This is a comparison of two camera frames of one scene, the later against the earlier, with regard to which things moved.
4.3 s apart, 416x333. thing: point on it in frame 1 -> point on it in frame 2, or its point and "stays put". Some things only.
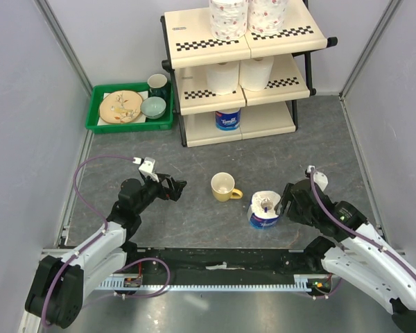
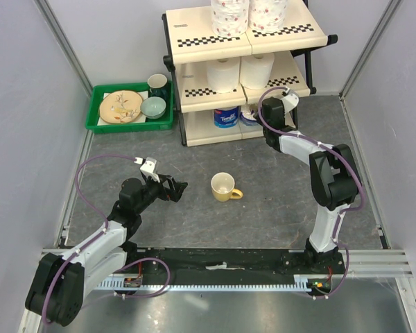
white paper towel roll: (228, 19) stays put
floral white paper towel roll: (266, 16) stays put
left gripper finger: (175, 195) stays put
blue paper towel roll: (262, 212) -> (247, 114)
